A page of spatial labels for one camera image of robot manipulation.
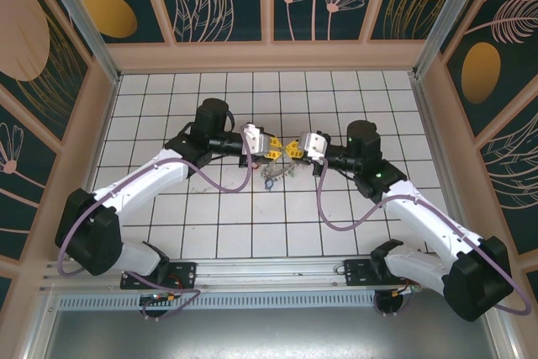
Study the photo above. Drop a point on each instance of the silver metal loop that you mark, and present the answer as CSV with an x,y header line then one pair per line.
x,y
338,268

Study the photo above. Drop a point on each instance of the silver keyring key bunch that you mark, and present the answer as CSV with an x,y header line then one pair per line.
x,y
275,172

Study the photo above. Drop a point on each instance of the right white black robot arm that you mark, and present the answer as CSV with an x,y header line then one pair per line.
x,y
424,216

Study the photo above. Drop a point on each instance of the yellow power connector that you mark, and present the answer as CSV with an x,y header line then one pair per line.
x,y
170,299
397,293

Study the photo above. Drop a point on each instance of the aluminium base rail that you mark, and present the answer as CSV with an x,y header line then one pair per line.
x,y
269,270

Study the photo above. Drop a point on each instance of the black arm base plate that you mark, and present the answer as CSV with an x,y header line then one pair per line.
x,y
355,270
185,272

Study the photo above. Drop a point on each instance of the aluminium frame post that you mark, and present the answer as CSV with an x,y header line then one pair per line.
x,y
445,22
84,22

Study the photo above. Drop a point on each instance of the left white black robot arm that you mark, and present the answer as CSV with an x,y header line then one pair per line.
x,y
138,178

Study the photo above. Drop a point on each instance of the blue capped key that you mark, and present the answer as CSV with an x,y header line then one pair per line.
x,y
268,185

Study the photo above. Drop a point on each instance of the aluminium side rail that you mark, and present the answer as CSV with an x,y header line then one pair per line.
x,y
426,115

